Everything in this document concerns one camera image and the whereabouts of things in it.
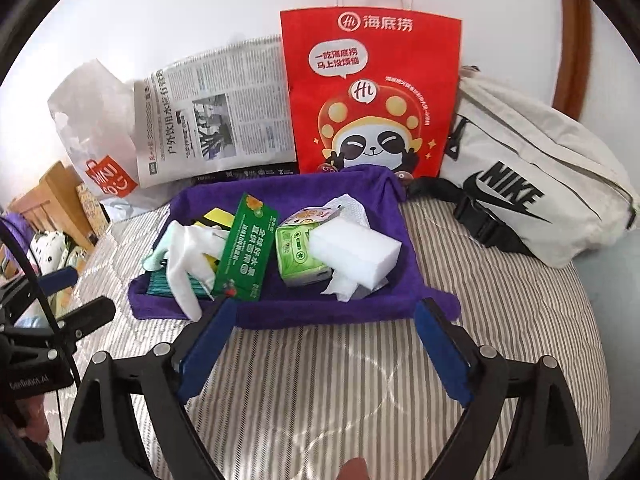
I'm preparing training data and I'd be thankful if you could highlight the wooden door frame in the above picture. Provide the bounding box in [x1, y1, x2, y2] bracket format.
[552, 0, 593, 121]

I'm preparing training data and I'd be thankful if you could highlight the white cartoon printed packet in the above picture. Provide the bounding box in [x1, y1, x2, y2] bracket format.
[277, 205, 341, 233]

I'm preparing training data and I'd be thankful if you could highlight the teal striped cleaning cloth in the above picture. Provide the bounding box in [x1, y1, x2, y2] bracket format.
[145, 270, 211, 301]

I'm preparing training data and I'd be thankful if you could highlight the purple towel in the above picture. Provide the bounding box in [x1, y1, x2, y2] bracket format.
[128, 166, 461, 331]

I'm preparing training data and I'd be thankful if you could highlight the white dotted pillow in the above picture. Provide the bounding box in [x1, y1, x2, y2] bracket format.
[27, 230, 68, 276]

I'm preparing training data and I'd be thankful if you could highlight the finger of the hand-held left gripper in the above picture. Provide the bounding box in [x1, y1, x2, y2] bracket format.
[50, 296, 117, 343]
[0, 266, 77, 311]

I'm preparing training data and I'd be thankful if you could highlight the dark green packet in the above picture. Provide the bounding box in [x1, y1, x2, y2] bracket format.
[212, 192, 278, 303]

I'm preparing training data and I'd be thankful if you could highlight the white sponge block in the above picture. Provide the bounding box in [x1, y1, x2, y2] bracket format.
[307, 220, 403, 286]

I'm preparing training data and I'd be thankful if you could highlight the black cardboard box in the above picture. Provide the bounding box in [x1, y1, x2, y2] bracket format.
[192, 162, 301, 185]

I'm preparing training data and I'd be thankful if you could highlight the light green tissue packet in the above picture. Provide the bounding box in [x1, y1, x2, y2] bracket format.
[275, 222, 333, 288]

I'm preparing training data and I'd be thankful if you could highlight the striped bed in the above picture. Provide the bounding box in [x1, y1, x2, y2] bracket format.
[45, 195, 608, 480]

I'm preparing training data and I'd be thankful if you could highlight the wooden headboard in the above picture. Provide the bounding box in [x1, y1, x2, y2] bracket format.
[0, 161, 96, 256]

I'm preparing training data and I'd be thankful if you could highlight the white glove mint cuff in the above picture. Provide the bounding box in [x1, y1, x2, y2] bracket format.
[141, 220, 228, 322]

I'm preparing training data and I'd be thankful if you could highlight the white paper towel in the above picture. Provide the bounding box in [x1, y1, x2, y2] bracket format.
[320, 192, 388, 303]

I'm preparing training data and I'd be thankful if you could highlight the red paper bag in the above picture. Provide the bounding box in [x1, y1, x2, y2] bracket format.
[279, 0, 462, 181]

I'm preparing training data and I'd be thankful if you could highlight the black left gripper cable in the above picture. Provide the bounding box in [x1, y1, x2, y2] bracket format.
[0, 217, 83, 388]

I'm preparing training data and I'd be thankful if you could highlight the small yellow bag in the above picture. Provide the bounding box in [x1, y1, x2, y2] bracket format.
[192, 207, 236, 266]

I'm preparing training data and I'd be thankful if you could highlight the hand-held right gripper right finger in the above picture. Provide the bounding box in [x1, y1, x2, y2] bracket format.
[414, 297, 591, 480]

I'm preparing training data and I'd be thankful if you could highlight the grey waist bag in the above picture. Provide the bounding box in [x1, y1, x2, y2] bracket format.
[405, 65, 640, 268]

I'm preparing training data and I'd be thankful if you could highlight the newspaper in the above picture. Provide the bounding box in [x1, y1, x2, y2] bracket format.
[134, 35, 299, 188]

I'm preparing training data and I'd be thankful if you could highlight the purple plush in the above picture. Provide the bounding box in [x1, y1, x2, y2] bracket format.
[0, 210, 31, 281]

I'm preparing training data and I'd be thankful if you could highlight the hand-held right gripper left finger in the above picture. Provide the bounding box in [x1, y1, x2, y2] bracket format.
[60, 299, 238, 480]

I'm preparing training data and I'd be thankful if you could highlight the white plastic shopping bag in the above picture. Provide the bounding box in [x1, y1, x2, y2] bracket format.
[47, 58, 171, 221]

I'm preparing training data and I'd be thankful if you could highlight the patterned brown box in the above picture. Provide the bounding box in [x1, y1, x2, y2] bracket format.
[75, 182, 112, 236]

